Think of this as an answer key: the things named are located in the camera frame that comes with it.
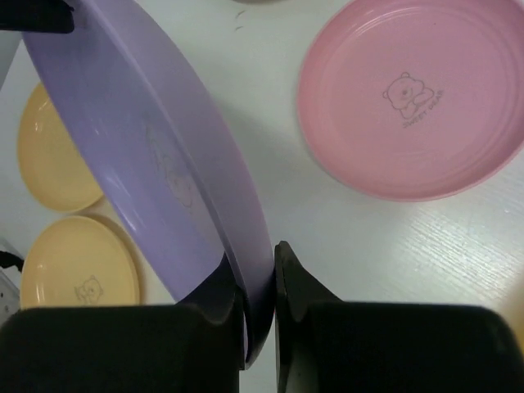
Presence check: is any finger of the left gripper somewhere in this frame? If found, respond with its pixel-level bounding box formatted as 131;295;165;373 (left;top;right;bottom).
1;0;88;34

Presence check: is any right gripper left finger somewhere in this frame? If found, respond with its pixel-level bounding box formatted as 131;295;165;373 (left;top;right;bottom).
1;260;244;392

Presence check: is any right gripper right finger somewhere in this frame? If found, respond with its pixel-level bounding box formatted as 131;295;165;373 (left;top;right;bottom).
274;242;523;392

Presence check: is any yellow plastic plate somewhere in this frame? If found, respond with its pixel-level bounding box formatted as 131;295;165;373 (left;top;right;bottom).
20;215;141;309
17;83;103;213

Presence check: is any purple plastic plate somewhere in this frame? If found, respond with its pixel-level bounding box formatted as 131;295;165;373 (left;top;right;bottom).
23;1;274;365

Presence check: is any pink plastic plate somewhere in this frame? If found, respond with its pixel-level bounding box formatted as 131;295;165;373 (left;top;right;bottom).
296;1;523;201

